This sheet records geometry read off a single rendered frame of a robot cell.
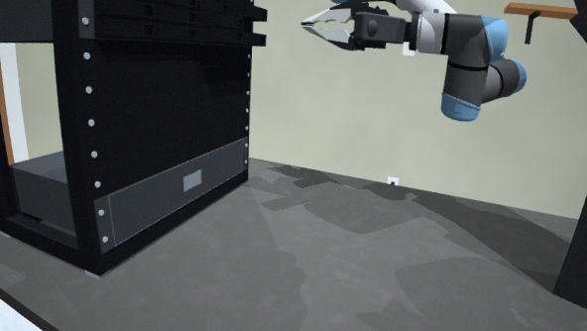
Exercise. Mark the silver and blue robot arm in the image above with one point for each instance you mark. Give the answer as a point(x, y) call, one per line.
point(476, 70)

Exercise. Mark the black server rack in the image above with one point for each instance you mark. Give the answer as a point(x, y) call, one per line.
point(143, 150)

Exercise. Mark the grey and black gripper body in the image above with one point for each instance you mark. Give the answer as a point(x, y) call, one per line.
point(410, 29)

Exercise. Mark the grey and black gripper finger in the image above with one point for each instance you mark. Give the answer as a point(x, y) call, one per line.
point(340, 38)
point(341, 13)

